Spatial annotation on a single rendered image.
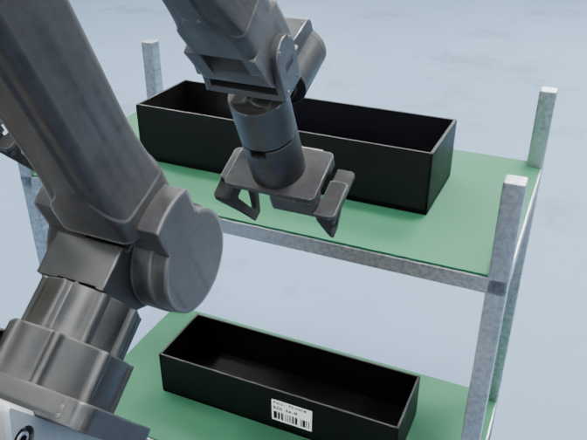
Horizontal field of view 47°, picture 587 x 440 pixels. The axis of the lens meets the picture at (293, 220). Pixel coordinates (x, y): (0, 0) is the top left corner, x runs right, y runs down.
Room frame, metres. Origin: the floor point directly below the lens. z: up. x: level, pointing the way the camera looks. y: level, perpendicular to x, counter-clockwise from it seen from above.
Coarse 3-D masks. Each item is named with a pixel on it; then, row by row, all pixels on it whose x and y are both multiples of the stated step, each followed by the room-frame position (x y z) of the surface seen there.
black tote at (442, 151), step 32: (160, 96) 1.30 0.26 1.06; (192, 96) 1.38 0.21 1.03; (224, 96) 1.35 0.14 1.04; (160, 128) 1.22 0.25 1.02; (192, 128) 1.19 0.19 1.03; (224, 128) 1.16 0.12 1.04; (320, 128) 1.26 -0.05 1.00; (352, 128) 1.23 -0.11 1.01; (384, 128) 1.20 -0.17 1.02; (416, 128) 1.18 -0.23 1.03; (448, 128) 1.11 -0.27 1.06; (160, 160) 1.22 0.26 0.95; (192, 160) 1.19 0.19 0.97; (224, 160) 1.16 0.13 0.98; (352, 160) 1.06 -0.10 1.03; (384, 160) 1.03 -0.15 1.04; (416, 160) 1.01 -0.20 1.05; (448, 160) 1.12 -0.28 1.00; (352, 192) 1.05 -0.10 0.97; (384, 192) 1.03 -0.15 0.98; (416, 192) 1.01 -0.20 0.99
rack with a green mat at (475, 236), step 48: (144, 48) 1.55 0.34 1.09; (192, 192) 1.09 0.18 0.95; (240, 192) 1.09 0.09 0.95; (480, 192) 1.09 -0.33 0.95; (528, 192) 1.09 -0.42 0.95; (288, 240) 0.94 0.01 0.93; (336, 240) 0.92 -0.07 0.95; (384, 240) 0.92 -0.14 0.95; (432, 240) 0.92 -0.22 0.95; (480, 240) 0.92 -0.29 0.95; (528, 240) 1.21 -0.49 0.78; (480, 288) 0.82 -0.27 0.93; (144, 336) 1.44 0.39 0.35; (480, 336) 0.82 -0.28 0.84; (144, 384) 1.25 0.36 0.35; (432, 384) 1.25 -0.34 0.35; (480, 384) 0.81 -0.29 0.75; (192, 432) 1.10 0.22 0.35; (240, 432) 1.10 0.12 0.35; (288, 432) 1.10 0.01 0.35; (432, 432) 1.10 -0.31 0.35; (480, 432) 0.81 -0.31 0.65
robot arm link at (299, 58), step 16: (304, 32) 0.66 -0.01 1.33; (272, 48) 0.56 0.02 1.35; (288, 48) 0.57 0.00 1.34; (304, 48) 0.66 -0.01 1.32; (320, 48) 0.67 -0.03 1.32; (272, 64) 0.56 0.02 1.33; (288, 64) 0.57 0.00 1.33; (304, 64) 0.64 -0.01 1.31; (320, 64) 0.67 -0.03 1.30; (208, 80) 0.60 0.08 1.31; (288, 80) 0.57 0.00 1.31; (304, 80) 0.64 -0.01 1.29; (256, 96) 0.58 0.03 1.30; (272, 96) 0.57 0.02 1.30; (288, 96) 0.58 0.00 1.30; (304, 96) 0.64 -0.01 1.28
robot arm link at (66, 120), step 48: (0, 0) 0.32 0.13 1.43; (48, 0) 0.35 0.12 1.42; (0, 48) 0.32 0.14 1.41; (48, 48) 0.34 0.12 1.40; (0, 96) 0.34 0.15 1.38; (48, 96) 0.34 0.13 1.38; (96, 96) 0.37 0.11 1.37; (48, 144) 0.35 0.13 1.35; (96, 144) 0.36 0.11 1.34; (48, 192) 0.38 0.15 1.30; (96, 192) 0.36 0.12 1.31; (144, 192) 0.39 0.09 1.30; (48, 240) 0.42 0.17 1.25; (144, 240) 0.38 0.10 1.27; (192, 240) 0.40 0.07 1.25; (144, 288) 0.38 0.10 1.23; (192, 288) 0.40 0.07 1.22
